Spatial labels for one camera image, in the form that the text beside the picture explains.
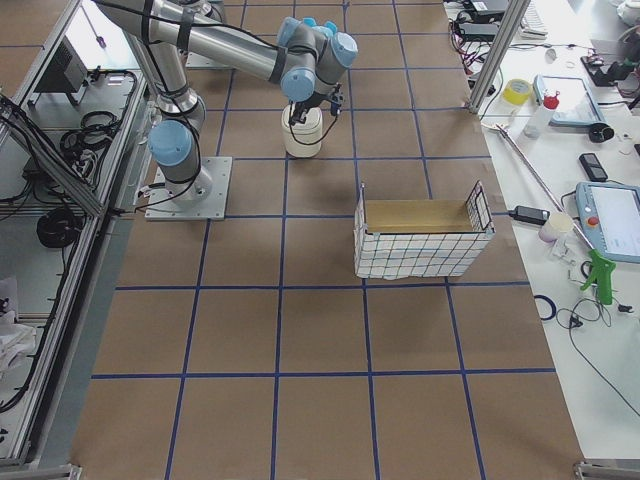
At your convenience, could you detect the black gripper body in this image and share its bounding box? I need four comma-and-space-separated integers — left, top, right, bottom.
293, 92, 333, 116

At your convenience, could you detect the white trash can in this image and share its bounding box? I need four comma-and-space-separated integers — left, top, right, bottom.
281, 105, 323, 158

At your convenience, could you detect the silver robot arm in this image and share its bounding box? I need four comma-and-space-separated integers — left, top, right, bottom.
97, 1, 358, 200

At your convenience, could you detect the blue plush toy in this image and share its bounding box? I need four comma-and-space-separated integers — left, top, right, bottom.
302, 17, 338, 37

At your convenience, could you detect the grid-patterned cardboard box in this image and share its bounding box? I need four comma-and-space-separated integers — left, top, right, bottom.
354, 182, 495, 280

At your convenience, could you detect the black power brick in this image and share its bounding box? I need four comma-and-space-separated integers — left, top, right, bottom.
458, 23, 500, 42

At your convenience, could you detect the yellow tape roll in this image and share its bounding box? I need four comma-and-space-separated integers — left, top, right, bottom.
502, 78, 533, 106

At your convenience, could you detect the black control box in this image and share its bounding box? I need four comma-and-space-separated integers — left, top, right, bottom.
34, 36, 88, 106

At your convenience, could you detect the red-capped squeeze bottle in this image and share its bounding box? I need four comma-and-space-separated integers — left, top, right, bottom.
523, 92, 559, 139

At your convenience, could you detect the black power adapter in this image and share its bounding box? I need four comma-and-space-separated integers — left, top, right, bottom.
508, 205, 550, 226

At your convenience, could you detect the teach pendant far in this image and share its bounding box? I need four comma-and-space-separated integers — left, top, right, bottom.
533, 75, 605, 127

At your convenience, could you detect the teach pendant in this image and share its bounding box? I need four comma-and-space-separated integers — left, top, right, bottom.
576, 182, 639, 263
533, 75, 605, 127

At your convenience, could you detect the white plastic cup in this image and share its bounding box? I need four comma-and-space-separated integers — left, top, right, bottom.
538, 212, 574, 243

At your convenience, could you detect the black tape roll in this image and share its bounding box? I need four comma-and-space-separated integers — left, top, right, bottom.
588, 122, 615, 144

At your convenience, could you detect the black phone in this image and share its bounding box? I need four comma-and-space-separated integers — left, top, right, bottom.
579, 153, 608, 182

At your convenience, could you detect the teach pendant near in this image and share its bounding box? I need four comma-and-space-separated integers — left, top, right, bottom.
576, 182, 639, 263

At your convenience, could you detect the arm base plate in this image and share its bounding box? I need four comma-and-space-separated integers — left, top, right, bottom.
186, 52, 230, 70
145, 157, 233, 221

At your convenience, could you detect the aluminium frame post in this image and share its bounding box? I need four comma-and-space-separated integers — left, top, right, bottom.
468, 0, 530, 113

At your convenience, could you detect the black cable coil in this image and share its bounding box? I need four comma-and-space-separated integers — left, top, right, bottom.
36, 207, 77, 250

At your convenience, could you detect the blue tape ring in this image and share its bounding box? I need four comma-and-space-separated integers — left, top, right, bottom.
533, 294, 557, 322

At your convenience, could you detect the green-handled reacher grabber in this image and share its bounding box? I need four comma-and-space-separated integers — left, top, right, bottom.
488, 124, 616, 305

